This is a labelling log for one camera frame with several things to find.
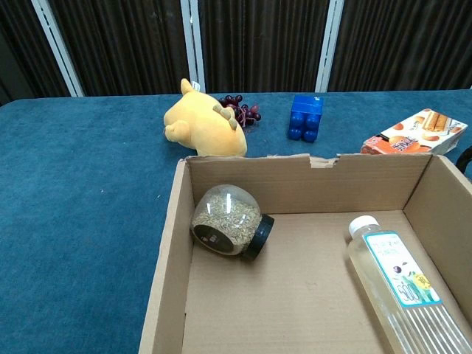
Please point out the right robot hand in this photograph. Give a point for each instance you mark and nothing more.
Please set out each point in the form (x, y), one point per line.
(461, 160)

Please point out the orange biscuit box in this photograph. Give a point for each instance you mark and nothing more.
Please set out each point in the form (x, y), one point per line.
(413, 136)

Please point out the transparent bottle white cap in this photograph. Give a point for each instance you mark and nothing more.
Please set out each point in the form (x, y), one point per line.
(383, 280)

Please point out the round glass grain jar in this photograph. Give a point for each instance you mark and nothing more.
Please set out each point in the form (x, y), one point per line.
(225, 221)

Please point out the open cardboard box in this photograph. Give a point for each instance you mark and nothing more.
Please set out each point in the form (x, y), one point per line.
(295, 295)

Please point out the blue toy building block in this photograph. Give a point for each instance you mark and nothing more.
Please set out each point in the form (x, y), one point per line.
(306, 110)

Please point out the dark red grape bunch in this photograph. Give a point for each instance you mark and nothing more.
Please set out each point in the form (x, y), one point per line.
(250, 112)

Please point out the dark pleated curtain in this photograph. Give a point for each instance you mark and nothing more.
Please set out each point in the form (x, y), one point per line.
(258, 37)

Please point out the yellow plush toy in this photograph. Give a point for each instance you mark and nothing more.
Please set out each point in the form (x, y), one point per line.
(210, 129)

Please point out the blue felt table cover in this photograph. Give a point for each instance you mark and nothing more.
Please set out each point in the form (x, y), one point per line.
(73, 221)

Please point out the white metal frame post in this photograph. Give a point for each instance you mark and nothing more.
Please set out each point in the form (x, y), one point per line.
(57, 48)
(328, 44)
(191, 44)

